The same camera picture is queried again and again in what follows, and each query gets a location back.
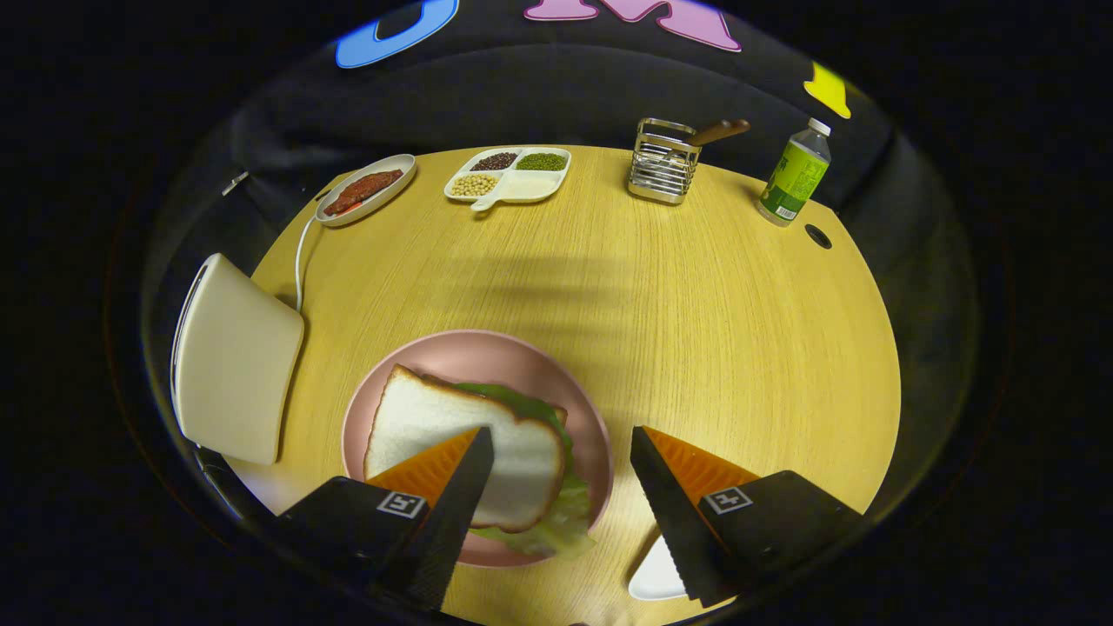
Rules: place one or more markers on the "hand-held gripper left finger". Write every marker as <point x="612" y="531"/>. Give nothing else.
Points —
<point x="452" y="530"/>

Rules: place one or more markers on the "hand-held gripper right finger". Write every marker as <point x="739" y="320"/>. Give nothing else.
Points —
<point x="678" y="530"/>

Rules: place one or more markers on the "green lettuce leaf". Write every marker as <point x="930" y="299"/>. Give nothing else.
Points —
<point x="556" y="530"/>

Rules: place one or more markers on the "small white plate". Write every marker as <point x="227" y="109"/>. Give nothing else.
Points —
<point x="656" y="578"/>

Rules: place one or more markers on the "pink round plate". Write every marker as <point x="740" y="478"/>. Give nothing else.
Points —
<point x="469" y="352"/>

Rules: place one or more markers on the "cream white toaster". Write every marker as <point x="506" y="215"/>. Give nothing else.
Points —
<point x="235" y="365"/>

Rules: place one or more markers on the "orange carrot slice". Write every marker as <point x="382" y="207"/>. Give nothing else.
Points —
<point x="341" y="209"/>

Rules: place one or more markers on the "pile of yellow beans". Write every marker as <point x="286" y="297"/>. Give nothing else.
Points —
<point x="474" y="185"/>

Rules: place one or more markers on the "grey oval plate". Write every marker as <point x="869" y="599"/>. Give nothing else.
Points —
<point x="396" y="187"/>

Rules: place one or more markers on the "red-brown meat slice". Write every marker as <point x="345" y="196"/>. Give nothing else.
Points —
<point x="365" y="189"/>

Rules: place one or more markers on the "white divided tray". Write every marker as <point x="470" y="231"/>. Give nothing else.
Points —
<point x="530" y="185"/>

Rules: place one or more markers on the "pile of dark beans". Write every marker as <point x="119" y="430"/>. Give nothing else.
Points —
<point x="494" y="162"/>

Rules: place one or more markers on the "green label plastic bottle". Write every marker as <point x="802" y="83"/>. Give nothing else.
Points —
<point x="796" y="174"/>

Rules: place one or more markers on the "pile of green beans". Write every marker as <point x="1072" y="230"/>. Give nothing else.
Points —
<point x="541" y="162"/>

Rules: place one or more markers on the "silver clip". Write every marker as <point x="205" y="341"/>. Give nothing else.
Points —
<point x="235" y="183"/>

